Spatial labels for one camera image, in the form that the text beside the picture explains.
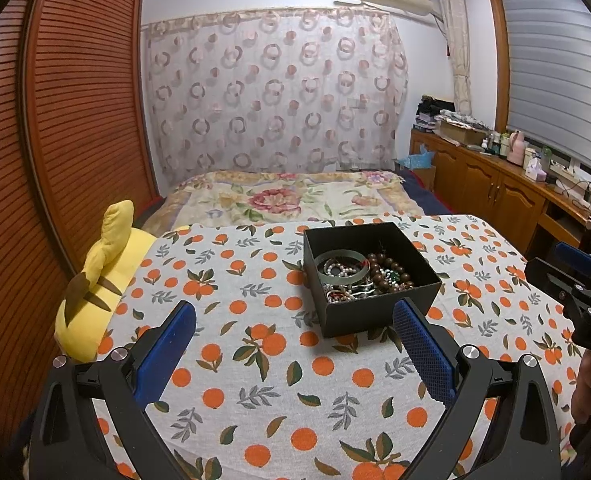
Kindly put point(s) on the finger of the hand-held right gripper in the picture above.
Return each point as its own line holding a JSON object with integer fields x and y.
{"x": 550, "y": 280}
{"x": 575, "y": 255}

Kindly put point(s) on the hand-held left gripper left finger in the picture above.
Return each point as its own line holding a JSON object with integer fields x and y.
{"x": 168, "y": 350}

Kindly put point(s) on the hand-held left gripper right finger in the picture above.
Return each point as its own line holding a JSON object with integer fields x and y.
{"x": 425, "y": 355}

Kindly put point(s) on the black cardboard box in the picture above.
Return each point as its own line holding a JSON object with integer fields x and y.
{"x": 375, "y": 317}

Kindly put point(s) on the silver metal bangle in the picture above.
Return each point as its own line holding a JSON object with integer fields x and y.
{"x": 363, "y": 290}

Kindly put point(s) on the pale green jade bangle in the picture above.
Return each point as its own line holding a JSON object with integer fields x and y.
{"x": 361, "y": 270}

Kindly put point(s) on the person's right hand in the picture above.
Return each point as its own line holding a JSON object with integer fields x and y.
{"x": 583, "y": 390}

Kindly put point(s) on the white power strip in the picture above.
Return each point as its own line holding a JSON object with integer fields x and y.
{"x": 568, "y": 170}

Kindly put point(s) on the pink and white pouch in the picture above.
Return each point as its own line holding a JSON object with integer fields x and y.
{"x": 536, "y": 170}

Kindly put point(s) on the green bottle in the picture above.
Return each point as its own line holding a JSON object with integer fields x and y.
{"x": 546, "y": 157}

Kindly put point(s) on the yellow plush toy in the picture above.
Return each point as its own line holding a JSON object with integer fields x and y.
{"x": 120, "y": 255}

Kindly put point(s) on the orange fruit print cloth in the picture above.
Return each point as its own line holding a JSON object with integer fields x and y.
{"x": 275, "y": 385}

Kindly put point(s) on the pink bottle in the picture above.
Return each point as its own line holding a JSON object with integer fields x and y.
{"x": 515, "y": 150}

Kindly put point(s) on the wooden cabinet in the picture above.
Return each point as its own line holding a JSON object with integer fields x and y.
{"x": 480, "y": 180}

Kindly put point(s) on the group of small bottles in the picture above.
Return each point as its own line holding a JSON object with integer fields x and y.
{"x": 494, "y": 145}

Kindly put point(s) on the dark blue bed sheet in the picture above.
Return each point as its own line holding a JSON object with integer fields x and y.
{"x": 435, "y": 200}

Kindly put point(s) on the brown cardboard box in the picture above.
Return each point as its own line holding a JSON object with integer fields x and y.
{"x": 458, "y": 135}

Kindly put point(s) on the floral blanket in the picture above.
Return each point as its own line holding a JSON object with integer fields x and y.
{"x": 275, "y": 200}

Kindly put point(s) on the grey window blind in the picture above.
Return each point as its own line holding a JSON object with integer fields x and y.
{"x": 555, "y": 70}

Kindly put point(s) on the pile of dark clothes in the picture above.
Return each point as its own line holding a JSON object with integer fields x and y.
{"x": 430, "y": 110}

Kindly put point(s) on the beige side curtain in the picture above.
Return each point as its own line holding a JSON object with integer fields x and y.
{"x": 458, "y": 50}

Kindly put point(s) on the wooden slatted wardrobe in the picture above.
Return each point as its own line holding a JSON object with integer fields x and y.
{"x": 75, "y": 110}

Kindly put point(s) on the circle pattern sheer curtain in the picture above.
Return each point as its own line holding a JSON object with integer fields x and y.
{"x": 275, "y": 85}

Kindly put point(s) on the wooden window frame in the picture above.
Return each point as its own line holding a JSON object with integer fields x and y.
{"x": 498, "y": 60}

